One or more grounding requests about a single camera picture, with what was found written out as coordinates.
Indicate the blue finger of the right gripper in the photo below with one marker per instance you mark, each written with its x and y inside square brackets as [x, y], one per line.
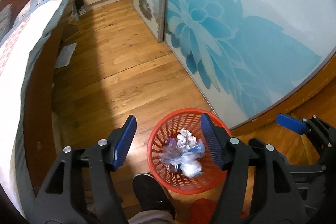
[291, 124]

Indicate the blue floral sliding door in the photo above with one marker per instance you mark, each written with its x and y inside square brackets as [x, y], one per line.
[248, 55]

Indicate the white pink leaf blanket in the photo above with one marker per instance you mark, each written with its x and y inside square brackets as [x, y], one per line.
[14, 57]

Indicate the red plastic trash basket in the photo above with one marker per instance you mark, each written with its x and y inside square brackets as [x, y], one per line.
[169, 126]

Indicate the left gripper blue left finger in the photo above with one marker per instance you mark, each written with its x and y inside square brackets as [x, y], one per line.
[61, 198]

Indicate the clear plastic bag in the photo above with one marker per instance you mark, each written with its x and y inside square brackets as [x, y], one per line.
[171, 157]

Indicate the purple candy wrapper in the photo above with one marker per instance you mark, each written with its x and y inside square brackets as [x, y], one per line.
[171, 142]

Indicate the white paper ball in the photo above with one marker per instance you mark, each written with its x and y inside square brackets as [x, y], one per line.
[185, 139]

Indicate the grey floor mat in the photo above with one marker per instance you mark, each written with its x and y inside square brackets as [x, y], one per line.
[65, 55]

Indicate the white blue pillow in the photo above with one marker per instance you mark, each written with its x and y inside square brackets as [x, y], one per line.
[28, 7]

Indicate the grey checked pillow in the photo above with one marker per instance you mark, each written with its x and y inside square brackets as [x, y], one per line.
[5, 19]

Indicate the black shoe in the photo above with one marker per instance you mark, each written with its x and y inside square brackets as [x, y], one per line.
[152, 197]

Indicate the white crumpled plastic trash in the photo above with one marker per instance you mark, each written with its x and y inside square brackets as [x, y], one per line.
[190, 167]

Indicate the blue white plastic wrapper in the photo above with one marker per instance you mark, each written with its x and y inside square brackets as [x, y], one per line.
[196, 152]

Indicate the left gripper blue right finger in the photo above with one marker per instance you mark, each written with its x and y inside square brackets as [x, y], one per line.
[276, 199]

